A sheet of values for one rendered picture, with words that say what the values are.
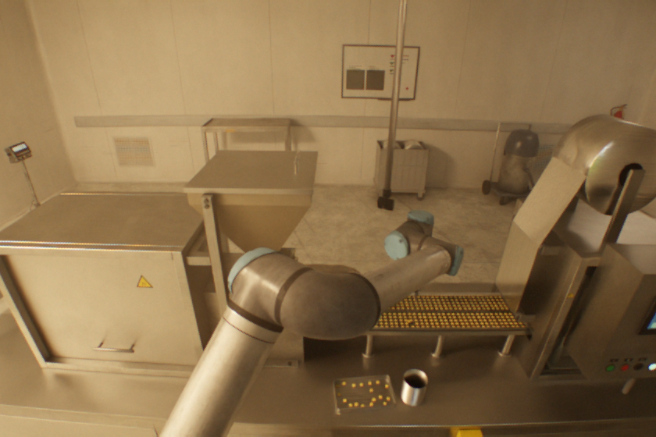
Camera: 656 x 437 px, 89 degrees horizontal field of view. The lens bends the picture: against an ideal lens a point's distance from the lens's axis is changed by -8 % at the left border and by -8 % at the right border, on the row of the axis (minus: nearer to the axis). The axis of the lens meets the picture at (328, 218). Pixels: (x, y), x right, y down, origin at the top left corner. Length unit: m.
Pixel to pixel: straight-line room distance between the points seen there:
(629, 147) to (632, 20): 4.76
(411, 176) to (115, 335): 3.80
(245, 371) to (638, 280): 0.98
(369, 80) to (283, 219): 3.86
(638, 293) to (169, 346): 1.44
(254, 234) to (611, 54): 5.37
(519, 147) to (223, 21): 3.87
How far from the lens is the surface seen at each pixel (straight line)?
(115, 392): 1.52
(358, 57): 4.75
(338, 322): 0.61
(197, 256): 1.11
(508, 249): 1.49
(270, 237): 1.12
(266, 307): 0.65
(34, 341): 1.65
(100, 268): 1.30
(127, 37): 5.38
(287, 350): 1.41
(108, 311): 1.41
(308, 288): 0.60
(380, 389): 1.37
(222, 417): 0.71
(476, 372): 1.51
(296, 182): 1.01
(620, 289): 1.23
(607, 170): 1.30
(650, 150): 1.37
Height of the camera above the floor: 1.89
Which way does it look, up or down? 27 degrees down
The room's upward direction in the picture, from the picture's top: 1 degrees clockwise
